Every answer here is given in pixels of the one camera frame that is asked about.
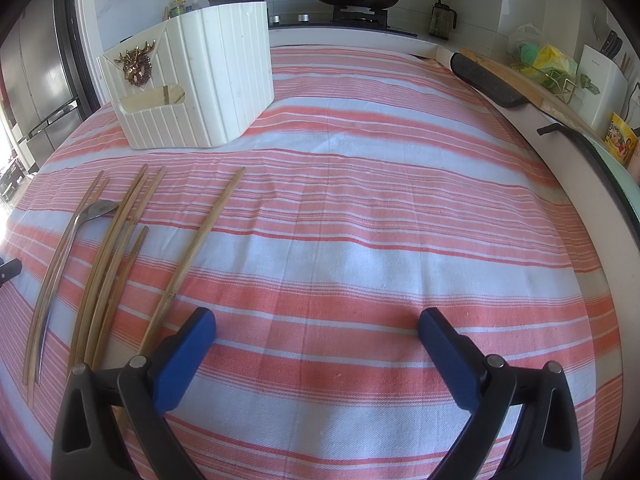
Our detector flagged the yellow packet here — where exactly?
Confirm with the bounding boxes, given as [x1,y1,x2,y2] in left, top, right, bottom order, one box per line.
[604,112,640,164]

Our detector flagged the white knife block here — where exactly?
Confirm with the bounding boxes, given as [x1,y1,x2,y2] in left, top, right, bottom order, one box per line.
[575,30,629,131]

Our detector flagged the pink white striped cloth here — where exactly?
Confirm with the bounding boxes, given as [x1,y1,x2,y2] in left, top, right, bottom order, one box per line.
[0,45,626,480]

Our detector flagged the glass pitcher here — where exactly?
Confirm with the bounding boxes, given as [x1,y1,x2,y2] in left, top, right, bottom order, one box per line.
[429,0,458,40]

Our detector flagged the metal spoon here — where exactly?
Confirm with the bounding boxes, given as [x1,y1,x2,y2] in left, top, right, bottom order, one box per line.
[35,199,120,386]

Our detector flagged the wooden cutting board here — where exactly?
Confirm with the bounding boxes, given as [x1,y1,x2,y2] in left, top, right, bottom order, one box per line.
[459,49,606,137]

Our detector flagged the yellow plastic bag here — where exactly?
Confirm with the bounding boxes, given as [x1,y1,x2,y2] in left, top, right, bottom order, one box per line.
[536,44,579,80]

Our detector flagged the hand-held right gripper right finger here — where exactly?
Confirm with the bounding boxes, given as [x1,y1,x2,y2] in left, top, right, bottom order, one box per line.
[418,307,583,480]

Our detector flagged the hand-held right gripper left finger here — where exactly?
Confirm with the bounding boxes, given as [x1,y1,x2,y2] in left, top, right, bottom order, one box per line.
[50,306,218,480]

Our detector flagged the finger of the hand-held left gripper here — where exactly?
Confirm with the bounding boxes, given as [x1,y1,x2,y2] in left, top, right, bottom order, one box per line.
[0,258,22,289]

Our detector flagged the steel refrigerator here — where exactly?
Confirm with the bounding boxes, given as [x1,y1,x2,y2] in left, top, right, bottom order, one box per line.
[0,0,96,171]

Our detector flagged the white ribbed utensil holder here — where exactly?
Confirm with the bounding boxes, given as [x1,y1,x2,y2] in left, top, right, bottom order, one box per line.
[96,1,276,151]

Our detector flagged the wire rack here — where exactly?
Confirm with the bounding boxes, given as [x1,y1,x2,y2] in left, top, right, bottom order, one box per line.
[541,71,582,107]

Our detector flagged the black gas stove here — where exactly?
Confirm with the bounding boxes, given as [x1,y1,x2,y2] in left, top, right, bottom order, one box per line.
[267,5,419,37]

